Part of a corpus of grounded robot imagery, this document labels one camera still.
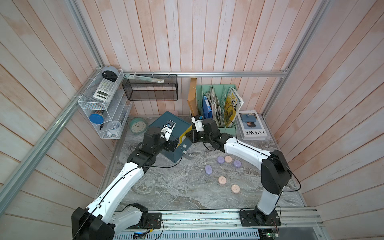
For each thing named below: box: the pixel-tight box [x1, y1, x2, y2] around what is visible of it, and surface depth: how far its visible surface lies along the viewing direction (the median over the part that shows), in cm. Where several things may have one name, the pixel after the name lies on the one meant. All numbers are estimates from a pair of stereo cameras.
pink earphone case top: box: [224, 155, 233, 163], surface depth 95 cm
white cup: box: [107, 120, 122, 138], surface depth 92 cm
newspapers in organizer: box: [205, 86, 224, 128], surface depth 103 cm
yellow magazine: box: [224, 86, 244, 128], surface depth 103 cm
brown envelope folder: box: [187, 77, 199, 117], surface depth 90 cm
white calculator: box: [93, 78, 118, 102], surface depth 79 cm
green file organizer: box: [196, 84, 238, 136], surface depth 105 cm
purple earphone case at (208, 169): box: [205, 164, 213, 175], surface depth 90 cm
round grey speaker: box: [101, 65, 119, 82], surface depth 83 cm
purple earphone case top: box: [217, 156, 225, 164], surface depth 96 cm
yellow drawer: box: [176, 125, 193, 148], surface depth 85 cm
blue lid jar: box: [89, 113, 105, 124], surface depth 78 cm
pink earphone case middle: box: [218, 176, 227, 185], surface depth 87 cm
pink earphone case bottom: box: [231, 184, 240, 194], surface depth 84 cm
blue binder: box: [202, 95, 213, 119], surface depth 100 cm
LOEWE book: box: [237, 110, 268, 141], surface depth 110 cm
